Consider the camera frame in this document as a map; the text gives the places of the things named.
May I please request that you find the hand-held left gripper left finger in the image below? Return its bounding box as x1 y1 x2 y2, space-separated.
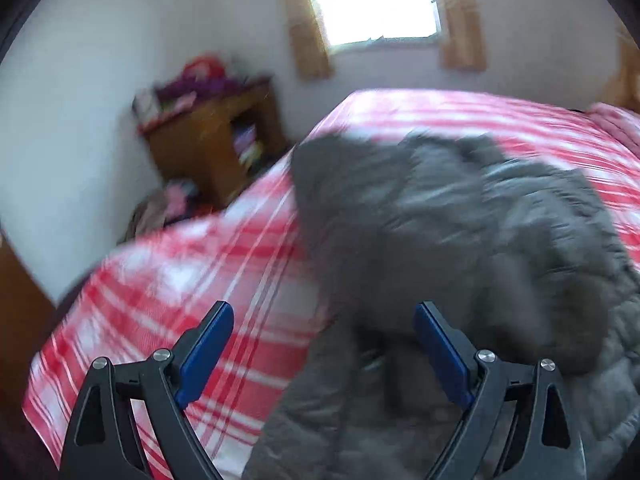
59 301 235 480

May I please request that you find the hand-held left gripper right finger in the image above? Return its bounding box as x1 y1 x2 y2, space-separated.
413 301 587 480

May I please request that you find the grey puffer jacket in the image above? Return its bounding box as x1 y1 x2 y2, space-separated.
242 130 640 480

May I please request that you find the pile of clothes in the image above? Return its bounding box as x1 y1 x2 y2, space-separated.
125 180 201 241

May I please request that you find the red plaid bed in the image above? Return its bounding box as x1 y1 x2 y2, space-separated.
22 89 640 480

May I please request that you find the brown wooden cabinet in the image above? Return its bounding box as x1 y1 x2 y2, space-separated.
0 232 56 411

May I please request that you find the wooden desk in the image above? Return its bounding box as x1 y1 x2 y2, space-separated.
137 77 291 208

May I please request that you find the purple cloth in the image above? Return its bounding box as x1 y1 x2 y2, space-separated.
155 72 251 103

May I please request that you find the red bag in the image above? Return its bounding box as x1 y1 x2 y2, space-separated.
182 55 226 78

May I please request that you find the pink folded blanket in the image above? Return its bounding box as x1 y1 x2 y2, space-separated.
587 102 640 158

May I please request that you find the yellow patterned curtain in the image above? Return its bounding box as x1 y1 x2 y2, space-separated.
277 0 333 80
437 0 488 71

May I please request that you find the window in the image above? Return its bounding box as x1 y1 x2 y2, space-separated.
300 0 443 53

